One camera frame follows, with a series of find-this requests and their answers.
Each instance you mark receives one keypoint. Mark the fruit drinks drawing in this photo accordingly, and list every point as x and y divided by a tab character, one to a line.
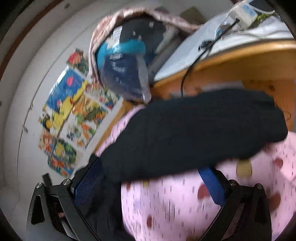
79	131

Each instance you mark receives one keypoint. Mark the pink apple print duvet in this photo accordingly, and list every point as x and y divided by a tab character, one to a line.
174	207

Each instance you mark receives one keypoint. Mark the red hair girl drawing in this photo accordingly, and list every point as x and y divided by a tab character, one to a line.
61	155

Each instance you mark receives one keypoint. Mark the pink floral blanket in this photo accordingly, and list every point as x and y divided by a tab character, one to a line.
108	23

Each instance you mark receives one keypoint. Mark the white chest top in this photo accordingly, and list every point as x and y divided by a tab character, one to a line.
194	45

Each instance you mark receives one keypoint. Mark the white power strip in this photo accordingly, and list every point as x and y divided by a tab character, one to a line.
244	13

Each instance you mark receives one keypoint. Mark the clear bag of blue clothes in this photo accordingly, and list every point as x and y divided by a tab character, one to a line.
124	57

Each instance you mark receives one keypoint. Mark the blue sea drawing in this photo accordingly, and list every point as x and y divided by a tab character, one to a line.
67	85

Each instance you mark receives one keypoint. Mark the red hair figure cutout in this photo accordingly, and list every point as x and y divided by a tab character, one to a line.
78	61

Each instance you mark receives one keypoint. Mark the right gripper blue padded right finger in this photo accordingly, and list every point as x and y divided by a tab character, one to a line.
216	183

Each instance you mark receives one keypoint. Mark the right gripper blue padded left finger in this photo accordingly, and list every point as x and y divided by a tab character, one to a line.
85	179

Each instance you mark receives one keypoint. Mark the wooden bed frame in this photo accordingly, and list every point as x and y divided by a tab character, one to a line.
267	66

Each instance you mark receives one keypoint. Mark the large black coat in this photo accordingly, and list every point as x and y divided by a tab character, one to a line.
174	136

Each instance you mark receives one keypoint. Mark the colourful crowd drawing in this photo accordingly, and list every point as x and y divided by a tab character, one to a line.
102	94

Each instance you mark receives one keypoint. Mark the orange green landscape drawing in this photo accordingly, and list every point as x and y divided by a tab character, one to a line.
87	110

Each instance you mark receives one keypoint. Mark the moon and yellow drawing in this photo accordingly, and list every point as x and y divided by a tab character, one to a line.
51	120

